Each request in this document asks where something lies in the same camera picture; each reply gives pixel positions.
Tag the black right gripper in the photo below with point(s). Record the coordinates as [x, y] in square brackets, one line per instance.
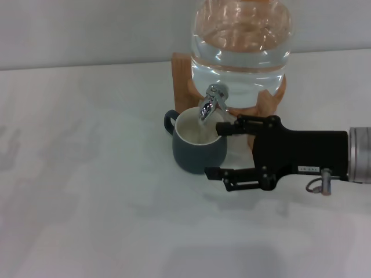
[304, 150]

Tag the dark mug with white interior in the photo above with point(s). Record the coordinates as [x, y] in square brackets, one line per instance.
[197, 156]

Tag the chrome faucet with lever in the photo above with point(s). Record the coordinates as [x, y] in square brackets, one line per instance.
[206, 108]

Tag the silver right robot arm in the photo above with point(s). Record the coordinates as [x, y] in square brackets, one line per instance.
[360, 155]

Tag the wooden dispenser stand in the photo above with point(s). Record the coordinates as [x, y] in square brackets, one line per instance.
[181, 84]

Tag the clear glass water dispenser jar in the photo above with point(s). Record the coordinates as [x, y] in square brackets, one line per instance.
[240, 58]

